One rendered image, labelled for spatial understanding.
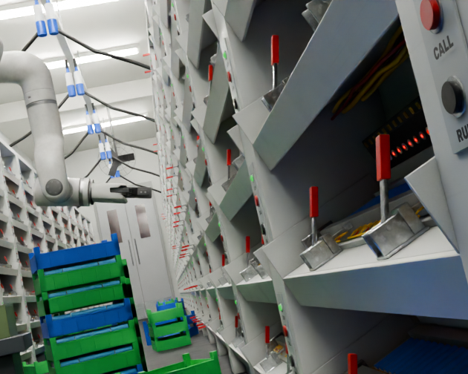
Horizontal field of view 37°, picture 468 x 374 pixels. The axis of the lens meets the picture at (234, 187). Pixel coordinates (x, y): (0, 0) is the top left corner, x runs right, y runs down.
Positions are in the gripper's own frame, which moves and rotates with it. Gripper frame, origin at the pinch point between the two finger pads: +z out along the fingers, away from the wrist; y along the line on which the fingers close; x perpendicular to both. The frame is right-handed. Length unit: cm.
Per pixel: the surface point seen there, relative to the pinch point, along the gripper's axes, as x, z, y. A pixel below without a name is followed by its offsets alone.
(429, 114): -20, 22, 171
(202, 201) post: 1.6, 18.3, -30.3
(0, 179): 53, -116, -310
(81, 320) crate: -39, -23, -49
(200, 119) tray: 12.3, 14.8, 40.0
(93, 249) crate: -14, -20, -52
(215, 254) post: -16.5, 22.7, -30.3
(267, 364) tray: -44, 28, 59
